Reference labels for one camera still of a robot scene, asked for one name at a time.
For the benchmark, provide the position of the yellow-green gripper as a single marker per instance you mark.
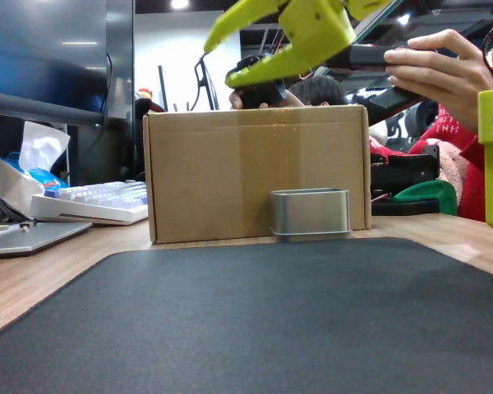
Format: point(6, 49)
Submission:
point(315, 25)

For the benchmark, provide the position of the red knit sleeve forearm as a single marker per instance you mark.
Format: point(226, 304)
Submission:
point(472, 180)

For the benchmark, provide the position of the black leader arm base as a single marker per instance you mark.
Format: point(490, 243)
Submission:
point(402, 168)

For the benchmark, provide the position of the square metal tin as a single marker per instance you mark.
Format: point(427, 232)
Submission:
point(310, 209)

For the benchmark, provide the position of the person's bare hand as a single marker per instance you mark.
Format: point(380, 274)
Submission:
point(448, 70)

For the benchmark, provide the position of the dark-haired person's head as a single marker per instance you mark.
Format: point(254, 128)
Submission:
point(318, 90)

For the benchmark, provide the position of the round ceiling lamp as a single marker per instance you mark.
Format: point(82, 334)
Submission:
point(179, 3)

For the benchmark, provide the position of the brown cardboard box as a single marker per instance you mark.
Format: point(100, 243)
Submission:
point(213, 172)

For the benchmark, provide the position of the black computer monitor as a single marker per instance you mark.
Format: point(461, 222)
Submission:
point(45, 53)

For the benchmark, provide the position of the white mechanical keyboard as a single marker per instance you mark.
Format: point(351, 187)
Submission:
point(102, 201)

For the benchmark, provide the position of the green clamp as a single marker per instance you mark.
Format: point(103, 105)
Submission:
point(431, 195)

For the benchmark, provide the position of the blue white tissue pack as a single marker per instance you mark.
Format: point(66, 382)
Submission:
point(33, 164)

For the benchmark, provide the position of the black rectangular mat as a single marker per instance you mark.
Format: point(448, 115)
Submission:
point(246, 320)

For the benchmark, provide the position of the silver monitor stand base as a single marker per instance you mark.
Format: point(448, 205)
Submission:
point(29, 240)

